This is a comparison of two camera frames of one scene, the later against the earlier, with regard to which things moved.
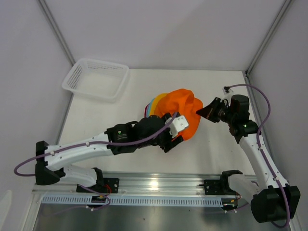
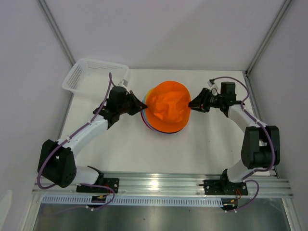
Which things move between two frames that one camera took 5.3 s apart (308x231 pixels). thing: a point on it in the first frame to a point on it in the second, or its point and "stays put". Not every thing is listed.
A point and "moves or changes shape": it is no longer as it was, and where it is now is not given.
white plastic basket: x=97 y=79 stays put
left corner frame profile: x=57 y=31 stays put
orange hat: x=182 y=101 moves or changes shape
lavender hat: x=147 y=110 to x=143 y=115
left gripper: x=167 y=145 to x=137 y=105
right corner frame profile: x=282 y=11 stays put
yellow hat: x=155 y=101 to x=149 y=92
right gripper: x=209 y=111 to x=199 y=103
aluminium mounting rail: x=140 y=184 stays put
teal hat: x=149 y=108 to x=144 y=101
